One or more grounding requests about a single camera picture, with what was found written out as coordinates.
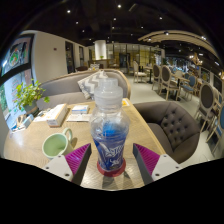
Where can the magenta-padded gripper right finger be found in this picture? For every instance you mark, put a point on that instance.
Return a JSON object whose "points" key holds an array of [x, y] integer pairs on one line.
{"points": [[148, 160]]}

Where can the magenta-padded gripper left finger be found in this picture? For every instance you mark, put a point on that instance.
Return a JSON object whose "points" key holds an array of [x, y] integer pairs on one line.
{"points": [[76, 160]]}

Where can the clear blue-labelled drink bottle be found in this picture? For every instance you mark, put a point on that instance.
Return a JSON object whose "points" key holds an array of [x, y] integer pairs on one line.
{"points": [[110, 133]]}

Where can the pale green ceramic mug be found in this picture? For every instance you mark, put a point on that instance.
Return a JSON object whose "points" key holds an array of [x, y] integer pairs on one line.
{"points": [[55, 145]]}

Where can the dark grey tufted armchair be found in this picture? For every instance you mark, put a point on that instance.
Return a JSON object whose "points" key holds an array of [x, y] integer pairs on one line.
{"points": [[173, 126]]}

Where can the flat white leaflet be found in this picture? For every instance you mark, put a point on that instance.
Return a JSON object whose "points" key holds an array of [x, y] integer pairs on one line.
{"points": [[79, 117]]}

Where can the white cardboard box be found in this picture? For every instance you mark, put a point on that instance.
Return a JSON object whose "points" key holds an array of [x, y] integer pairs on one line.
{"points": [[56, 115]]}

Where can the small blue white box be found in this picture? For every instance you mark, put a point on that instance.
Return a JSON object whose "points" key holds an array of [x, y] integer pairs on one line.
{"points": [[80, 109]]}

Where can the teal tissue pack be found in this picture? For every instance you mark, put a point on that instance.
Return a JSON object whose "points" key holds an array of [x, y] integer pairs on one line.
{"points": [[27, 121]]}

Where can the grey wood-trimmed sofa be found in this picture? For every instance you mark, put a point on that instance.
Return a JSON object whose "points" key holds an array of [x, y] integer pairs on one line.
{"points": [[60, 88]]}

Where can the grey chevron cushion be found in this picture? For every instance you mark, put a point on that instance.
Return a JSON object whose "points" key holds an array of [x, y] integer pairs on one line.
{"points": [[87, 85]]}

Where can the green potted plant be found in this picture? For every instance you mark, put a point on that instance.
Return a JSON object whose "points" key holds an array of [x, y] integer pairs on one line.
{"points": [[28, 95]]}

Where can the group of dining chairs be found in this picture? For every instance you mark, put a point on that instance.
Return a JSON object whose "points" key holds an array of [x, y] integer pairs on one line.
{"points": [[206, 96]]}

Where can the group of ceiling lights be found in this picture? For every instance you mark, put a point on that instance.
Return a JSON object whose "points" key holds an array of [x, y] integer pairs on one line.
{"points": [[119, 6]]}

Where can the colourful wall poster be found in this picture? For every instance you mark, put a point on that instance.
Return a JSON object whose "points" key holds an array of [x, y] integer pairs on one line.
{"points": [[16, 53]]}

